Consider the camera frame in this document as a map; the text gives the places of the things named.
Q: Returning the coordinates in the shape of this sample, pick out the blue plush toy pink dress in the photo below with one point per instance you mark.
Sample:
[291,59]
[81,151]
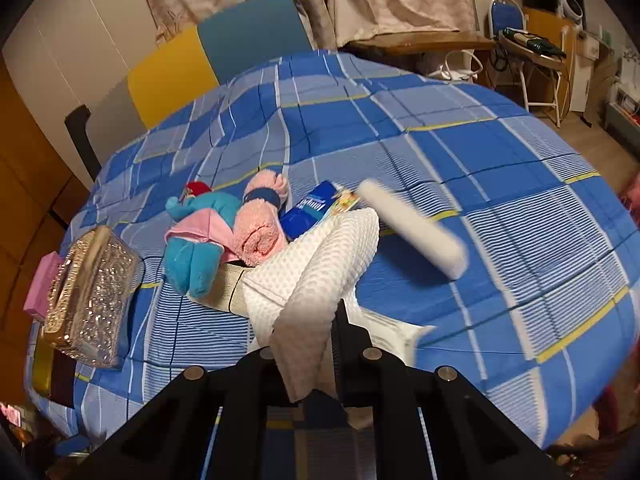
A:
[200,239]

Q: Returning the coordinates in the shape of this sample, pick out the blue plaid tablecloth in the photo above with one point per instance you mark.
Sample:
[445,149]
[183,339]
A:
[539,322]

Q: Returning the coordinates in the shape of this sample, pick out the wooden side table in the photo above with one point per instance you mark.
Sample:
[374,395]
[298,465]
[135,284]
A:
[404,49]

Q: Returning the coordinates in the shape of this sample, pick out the white booklet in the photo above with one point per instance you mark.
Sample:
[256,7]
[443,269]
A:
[399,338]

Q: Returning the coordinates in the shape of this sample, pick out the pink gold-crest box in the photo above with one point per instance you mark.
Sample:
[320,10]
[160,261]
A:
[36,302]

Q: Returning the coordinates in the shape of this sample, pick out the white round fan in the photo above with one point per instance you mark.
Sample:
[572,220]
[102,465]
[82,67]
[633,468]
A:
[571,10]

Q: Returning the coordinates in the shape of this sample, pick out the white rolled towel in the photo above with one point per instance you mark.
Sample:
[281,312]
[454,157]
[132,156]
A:
[441,247]

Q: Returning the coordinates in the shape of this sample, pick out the pink rolled towel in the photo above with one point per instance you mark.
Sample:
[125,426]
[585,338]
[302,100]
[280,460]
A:
[257,229]

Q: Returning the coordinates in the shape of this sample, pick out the white waffle cloth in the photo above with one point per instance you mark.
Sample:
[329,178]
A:
[292,297]

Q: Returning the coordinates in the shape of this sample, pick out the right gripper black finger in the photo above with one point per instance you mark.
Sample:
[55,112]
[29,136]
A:
[366,375]

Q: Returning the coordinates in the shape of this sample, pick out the gold metal tin box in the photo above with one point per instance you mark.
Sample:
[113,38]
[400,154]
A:
[53,374]

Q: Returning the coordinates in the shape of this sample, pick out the red plush doll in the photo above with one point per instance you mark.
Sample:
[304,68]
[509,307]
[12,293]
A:
[195,189]

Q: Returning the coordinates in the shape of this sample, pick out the grey yellow blue chair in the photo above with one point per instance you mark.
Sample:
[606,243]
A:
[200,58]

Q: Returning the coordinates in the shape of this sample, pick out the blue tissue packet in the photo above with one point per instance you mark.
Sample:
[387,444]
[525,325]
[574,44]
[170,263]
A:
[325,200]

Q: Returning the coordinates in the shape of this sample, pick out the round tray with bottles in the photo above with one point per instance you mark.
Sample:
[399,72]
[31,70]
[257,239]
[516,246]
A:
[532,48]

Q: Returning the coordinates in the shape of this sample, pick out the blue white folding chair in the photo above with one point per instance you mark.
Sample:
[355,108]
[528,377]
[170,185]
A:
[507,13]

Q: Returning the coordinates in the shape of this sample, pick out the brown wooden cabinet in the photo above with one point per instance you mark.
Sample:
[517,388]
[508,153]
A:
[39,196]

